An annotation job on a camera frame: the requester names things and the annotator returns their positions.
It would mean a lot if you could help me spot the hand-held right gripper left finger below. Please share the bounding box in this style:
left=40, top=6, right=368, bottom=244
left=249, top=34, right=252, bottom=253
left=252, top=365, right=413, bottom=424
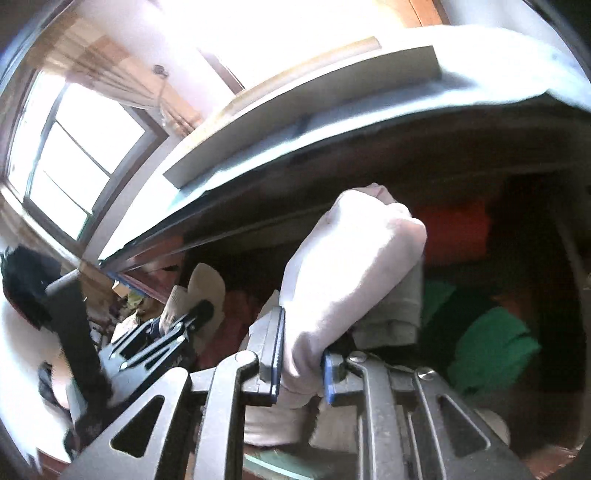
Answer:
left=58, top=291, right=287, bottom=480

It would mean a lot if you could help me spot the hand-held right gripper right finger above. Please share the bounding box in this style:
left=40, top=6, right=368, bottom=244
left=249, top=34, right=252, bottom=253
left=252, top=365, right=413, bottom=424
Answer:
left=321, top=348, right=536, bottom=480

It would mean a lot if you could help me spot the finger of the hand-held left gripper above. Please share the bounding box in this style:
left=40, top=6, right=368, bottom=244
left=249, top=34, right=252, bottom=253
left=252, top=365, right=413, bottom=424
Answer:
left=99, top=300, right=215, bottom=403

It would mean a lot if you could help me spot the dark red underwear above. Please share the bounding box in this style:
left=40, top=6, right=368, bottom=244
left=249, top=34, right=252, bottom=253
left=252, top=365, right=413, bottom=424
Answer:
left=196, top=290, right=262, bottom=370

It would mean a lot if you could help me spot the beige sock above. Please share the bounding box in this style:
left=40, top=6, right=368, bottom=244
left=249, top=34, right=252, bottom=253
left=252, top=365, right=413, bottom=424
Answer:
left=159, top=262, right=227, bottom=354

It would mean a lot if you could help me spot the light pink underwear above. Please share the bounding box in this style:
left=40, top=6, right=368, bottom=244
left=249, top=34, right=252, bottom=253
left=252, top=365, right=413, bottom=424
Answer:
left=244, top=182, right=428, bottom=446

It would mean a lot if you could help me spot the green and black underwear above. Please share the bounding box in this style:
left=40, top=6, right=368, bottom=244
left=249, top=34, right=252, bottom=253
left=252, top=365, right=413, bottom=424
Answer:
left=422, top=279, right=542, bottom=395

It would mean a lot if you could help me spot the white cardboard tray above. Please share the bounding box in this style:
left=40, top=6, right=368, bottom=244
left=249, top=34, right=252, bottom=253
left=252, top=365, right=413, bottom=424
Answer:
left=164, top=36, right=441, bottom=190

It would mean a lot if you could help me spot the black bag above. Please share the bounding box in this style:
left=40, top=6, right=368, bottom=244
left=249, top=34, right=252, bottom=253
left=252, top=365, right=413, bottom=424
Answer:
left=0, top=247, right=63, bottom=328

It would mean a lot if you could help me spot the window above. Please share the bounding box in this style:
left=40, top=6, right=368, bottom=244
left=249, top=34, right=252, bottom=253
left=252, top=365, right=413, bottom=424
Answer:
left=4, top=69, right=160, bottom=241

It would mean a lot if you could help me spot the tan curtain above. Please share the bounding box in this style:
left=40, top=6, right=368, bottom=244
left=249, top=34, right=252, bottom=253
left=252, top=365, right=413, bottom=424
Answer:
left=41, top=25, right=206, bottom=139

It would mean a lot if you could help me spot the blue plaid tablecloth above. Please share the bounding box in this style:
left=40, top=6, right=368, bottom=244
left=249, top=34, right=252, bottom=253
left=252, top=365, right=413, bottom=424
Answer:
left=99, top=25, right=591, bottom=273

